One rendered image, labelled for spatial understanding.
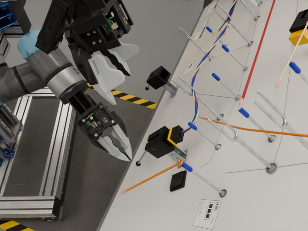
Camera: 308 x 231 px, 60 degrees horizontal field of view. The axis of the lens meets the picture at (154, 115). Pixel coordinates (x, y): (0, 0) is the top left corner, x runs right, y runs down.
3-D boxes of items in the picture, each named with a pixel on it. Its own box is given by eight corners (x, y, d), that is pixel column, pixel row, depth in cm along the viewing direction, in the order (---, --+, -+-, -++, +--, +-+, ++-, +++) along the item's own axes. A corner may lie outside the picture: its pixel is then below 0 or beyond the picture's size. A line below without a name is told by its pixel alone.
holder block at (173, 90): (162, 95, 99) (141, 79, 95) (183, 84, 89) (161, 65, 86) (157, 104, 96) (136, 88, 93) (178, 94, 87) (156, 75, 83)
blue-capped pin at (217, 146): (215, 145, 55) (186, 121, 52) (221, 142, 54) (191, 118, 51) (215, 151, 54) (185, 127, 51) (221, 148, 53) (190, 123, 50)
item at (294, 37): (313, 36, 44) (306, 27, 43) (310, 42, 44) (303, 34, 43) (297, 40, 47) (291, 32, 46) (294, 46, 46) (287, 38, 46)
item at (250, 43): (246, 48, 70) (210, 9, 65) (248, 43, 71) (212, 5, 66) (253, 44, 68) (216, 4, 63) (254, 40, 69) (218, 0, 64)
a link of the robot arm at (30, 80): (20, 71, 74) (10, 59, 63) (59, 57, 77) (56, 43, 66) (33, 97, 74) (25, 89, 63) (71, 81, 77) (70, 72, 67)
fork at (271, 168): (277, 173, 39) (212, 118, 34) (266, 174, 41) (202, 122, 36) (278, 162, 40) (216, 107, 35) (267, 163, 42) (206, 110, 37)
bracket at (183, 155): (181, 152, 64) (166, 141, 62) (188, 149, 62) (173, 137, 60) (178, 168, 60) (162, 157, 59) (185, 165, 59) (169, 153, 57)
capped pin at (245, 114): (273, 143, 43) (239, 112, 40) (266, 141, 44) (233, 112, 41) (278, 135, 43) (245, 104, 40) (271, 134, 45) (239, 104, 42)
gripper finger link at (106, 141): (120, 172, 60) (94, 140, 59) (120, 167, 66) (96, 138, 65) (131, 163, 60) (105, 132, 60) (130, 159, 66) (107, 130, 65)
